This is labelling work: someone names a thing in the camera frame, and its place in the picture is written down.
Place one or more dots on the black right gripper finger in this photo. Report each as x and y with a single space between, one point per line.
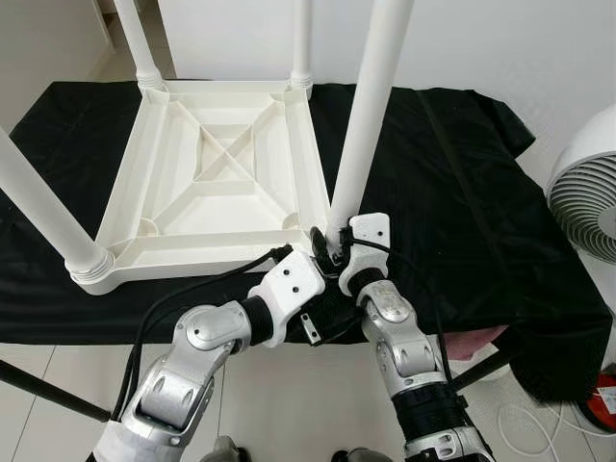
320 245

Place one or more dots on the white plastic table top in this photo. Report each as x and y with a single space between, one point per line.
221 192

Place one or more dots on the white plastic table leg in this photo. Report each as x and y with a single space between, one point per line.
371 96
301 38
135 43
43 212

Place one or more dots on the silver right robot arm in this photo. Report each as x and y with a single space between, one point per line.
404 346

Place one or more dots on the black fabric table cover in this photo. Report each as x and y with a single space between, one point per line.
462 212

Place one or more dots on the grey robot right foot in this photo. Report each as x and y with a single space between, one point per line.
361 455

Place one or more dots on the grey robot foot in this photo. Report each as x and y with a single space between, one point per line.
361 455
226 450

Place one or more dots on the pink soft item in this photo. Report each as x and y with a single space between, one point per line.
472 342

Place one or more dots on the grey robot left foot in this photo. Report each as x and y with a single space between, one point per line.
226 450

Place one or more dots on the grey metal table leg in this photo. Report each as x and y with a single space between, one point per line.
481 371

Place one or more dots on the white round standing fan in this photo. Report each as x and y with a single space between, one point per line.
582 207

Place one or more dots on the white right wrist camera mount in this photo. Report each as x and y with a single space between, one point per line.
366 236

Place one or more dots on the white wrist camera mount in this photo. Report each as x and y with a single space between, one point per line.
366 236
289 279

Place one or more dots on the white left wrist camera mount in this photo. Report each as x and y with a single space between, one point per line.
289 279

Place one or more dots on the black metal frame rod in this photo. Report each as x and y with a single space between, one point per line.
53 390

